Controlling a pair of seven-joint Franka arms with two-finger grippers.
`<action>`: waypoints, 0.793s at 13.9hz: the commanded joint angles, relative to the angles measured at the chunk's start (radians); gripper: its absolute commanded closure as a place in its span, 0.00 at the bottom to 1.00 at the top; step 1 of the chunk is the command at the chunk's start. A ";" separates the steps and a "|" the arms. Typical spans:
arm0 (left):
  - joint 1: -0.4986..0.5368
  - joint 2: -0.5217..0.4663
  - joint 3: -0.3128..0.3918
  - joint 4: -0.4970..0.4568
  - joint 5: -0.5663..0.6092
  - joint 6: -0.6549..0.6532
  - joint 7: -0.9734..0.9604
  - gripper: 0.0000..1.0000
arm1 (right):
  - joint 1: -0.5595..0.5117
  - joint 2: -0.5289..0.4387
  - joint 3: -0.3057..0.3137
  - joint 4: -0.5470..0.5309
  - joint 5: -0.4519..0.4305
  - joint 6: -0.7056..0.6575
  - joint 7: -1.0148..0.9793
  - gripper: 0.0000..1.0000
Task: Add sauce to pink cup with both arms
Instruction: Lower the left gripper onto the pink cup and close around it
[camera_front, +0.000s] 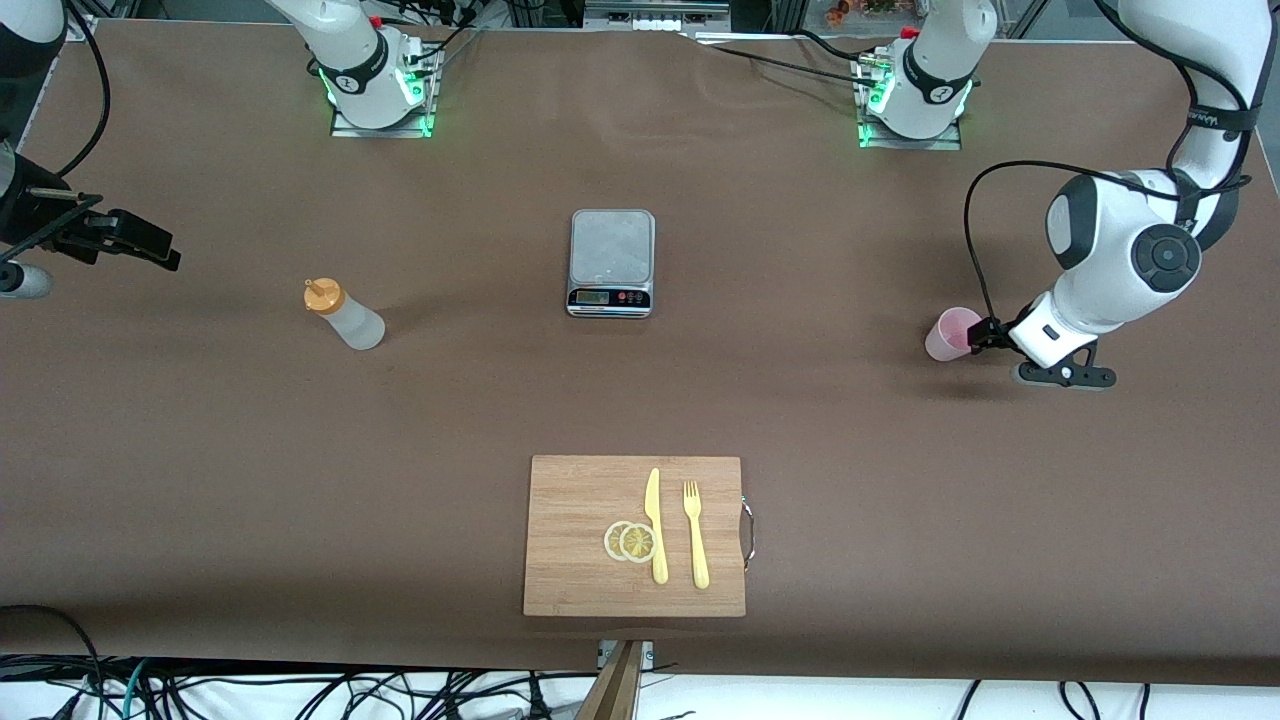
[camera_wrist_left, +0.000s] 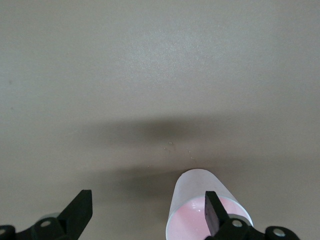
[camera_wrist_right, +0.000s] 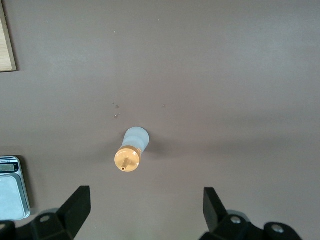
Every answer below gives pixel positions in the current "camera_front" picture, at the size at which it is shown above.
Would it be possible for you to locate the pink plastic cup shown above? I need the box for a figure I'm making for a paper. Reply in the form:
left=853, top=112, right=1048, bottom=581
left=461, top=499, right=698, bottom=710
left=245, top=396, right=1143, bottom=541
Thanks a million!
left=925, top=306, right=986, bottom=363

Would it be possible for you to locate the translucent sauce bottle orange cap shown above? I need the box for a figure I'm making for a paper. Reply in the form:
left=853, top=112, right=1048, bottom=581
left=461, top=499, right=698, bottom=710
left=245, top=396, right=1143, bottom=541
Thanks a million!
left=304, top=278, right=386, bottom=351

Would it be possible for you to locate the brown table cover sheet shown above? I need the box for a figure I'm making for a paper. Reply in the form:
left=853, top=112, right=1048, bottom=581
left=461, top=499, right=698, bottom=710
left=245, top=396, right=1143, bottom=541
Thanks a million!
left=0, top=18, right=1280, bottom=689

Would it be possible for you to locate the yellow plastic fork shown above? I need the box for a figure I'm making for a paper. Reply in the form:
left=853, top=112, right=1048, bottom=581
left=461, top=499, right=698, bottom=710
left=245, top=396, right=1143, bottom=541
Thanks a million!
left=683, top=480, right=711, bottom=590

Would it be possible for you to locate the yellow plastic knife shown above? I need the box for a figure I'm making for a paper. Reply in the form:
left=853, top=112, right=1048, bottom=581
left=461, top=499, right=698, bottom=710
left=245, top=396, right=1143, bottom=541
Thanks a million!
left=644, top=467, right=669, bottom=586

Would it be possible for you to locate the silver digital kitchen scale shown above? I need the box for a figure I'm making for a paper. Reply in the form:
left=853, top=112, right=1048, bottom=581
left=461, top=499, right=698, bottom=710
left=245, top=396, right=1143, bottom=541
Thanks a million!
left=566, top=208, right=657, bottom=320

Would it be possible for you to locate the wooden cutting board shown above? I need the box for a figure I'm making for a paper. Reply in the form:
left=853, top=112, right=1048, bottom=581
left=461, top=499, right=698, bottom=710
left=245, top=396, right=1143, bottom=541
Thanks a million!
left=522, top=455, right=757, bottom=618

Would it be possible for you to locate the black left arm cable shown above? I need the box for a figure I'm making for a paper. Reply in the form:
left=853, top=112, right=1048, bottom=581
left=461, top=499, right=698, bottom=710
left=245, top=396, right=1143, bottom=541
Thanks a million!
left=962, top=0, right=1253, bottom=331

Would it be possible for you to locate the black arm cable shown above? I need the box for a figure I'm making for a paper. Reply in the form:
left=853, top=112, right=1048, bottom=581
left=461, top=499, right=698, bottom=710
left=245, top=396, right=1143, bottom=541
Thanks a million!
left=58, top=0, right=112, bottom=181
left=962, top=0, right=1253, bottom=331

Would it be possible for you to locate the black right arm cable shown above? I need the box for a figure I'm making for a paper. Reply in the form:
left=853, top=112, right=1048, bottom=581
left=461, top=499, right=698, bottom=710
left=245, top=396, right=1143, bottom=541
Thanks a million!
left=58, top=0, right=112, bottom=181

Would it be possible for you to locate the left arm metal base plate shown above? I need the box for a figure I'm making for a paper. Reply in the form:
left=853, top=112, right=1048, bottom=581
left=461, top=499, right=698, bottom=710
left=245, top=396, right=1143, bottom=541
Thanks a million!
left=858, top=50, right=963, bottom=151

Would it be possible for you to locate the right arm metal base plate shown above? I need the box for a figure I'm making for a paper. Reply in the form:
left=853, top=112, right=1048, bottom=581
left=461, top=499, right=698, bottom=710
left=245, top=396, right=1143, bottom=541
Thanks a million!
left=330, top=45, right=437, bottom=139

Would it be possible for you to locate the black table cable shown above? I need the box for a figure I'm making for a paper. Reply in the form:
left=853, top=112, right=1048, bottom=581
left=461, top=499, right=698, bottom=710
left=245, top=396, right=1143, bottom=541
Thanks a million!
left=795, top=28, right=883, bottom=67
left=712, top=45, right=886, bottom=87

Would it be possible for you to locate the black looped floor cable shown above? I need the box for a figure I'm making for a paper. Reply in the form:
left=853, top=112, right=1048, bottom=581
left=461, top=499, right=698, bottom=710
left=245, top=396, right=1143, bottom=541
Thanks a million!
left=0, top=604, right=103, bottom=701

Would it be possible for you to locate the wooden post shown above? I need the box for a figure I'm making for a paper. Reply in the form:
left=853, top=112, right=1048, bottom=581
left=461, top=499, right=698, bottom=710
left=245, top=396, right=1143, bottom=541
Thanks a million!
left=575, top=640, right=646, bottom=720

